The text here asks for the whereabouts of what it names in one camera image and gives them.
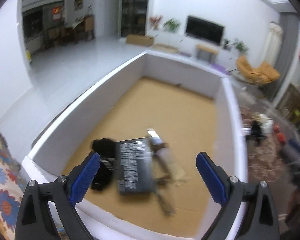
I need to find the broad leaf potted plant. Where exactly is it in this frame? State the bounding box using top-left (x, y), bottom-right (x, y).
top-left (231, 40), bottom-right (249, 54)

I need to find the wooden side cabinet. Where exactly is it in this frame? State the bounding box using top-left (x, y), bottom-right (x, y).
top-left (83, 15), bottom-right (95, 40)

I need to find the red flower bouquet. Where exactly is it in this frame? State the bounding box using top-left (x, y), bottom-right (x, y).
top-left (149, 15), bottom-right (163, 30)

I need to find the grey cloth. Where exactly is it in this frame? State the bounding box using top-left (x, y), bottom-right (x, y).
top-left (261, 115), bottom-right (274, 134)

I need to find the purple floor mat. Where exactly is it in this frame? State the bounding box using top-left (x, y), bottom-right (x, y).
top-left (210, 64), bottom-right (230, 75)

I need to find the bushy green potted plant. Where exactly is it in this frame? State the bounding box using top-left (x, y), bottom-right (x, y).
top-left (162, 18), bottom-right (182, 33)

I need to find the red door poster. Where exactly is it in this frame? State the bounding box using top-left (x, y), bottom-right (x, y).
top-left (51, 6), bottom-right (62, 20)

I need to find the dark glass display cabinet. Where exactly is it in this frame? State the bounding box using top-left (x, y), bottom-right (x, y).
top-left (120, 0), bottom-right (150, 39)

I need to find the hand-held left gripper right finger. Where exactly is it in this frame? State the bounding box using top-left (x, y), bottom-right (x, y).
top-left (195, 151), bottom-right (280, 240)

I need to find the white television cabinet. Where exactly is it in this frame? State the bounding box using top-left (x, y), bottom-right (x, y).
top-left (150, 29), bottom-right (240, 65)

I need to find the orange lounge chair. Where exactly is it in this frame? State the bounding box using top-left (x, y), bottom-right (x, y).
top-left (234, 55), bottom-right (282, 88)

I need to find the large white box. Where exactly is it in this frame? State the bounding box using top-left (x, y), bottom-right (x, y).
top-left (22, 49), bottom-right (249, 240)

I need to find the red snack packet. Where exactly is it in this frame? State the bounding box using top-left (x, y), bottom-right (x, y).
top-left (274, 127), bottom-right (287, 143)

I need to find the black television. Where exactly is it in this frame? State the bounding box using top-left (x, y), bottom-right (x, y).
top-left (185, 15), bottom-right (225, 47)

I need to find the cardboard box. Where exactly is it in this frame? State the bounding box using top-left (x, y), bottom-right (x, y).
top-left (126, 34), bottom-right (155, 47)

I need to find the floral blanket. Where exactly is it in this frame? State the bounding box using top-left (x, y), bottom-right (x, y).
top-left (0, 125), bottom-right (65, 240)

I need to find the black velvet scrunchie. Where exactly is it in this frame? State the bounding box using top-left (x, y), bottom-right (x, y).
top-left (250, 121), bottom-right (264, 145)
top-left (90, 137), bottom-right (118, 192)

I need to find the white standing air conditioner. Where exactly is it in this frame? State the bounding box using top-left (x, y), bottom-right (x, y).
top-left (265, 21), bottom-right (284, 68)

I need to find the black printed box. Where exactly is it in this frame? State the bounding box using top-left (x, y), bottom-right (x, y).
top-left (115, 137), bottom-right (157, 195)

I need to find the wooden bench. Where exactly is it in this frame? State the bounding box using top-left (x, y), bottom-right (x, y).
top-left (195, 44), bottom-right (219, 63)

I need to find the grey curtain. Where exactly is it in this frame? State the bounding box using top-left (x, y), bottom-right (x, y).
top-left (272, 15), bottom-right (300, 105)

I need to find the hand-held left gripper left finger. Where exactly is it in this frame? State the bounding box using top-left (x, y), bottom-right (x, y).
top-left (15, 151), bottom-right (101, 240)

